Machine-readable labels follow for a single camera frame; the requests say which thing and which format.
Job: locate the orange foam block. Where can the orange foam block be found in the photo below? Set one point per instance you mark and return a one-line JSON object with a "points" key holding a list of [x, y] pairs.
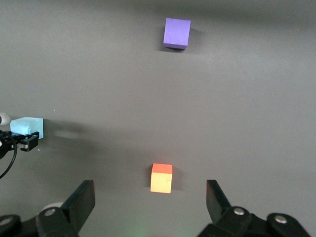
{"points": [[161, 181]]}

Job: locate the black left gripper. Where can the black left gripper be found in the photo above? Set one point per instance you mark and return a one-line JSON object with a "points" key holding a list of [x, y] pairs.
{"points": [[6, 144]]}

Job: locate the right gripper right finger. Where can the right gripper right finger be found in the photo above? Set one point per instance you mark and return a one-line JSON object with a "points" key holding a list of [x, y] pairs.
{"points": [[217, 205]]}

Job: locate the light blue foam block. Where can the light blue foam block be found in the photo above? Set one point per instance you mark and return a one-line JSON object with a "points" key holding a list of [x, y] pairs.
{"points": [[24, 126]]}

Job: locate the purple foam block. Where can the purple foam block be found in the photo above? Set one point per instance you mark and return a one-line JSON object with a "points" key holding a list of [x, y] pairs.
{"points": [[176, 32]]}

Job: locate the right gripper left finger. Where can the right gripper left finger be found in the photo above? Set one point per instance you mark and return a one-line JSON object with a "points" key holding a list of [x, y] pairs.
{"points": [[79, 202]]}

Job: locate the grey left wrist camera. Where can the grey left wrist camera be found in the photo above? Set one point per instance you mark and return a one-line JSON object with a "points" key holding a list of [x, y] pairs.
{"points": [[3, 119]]}

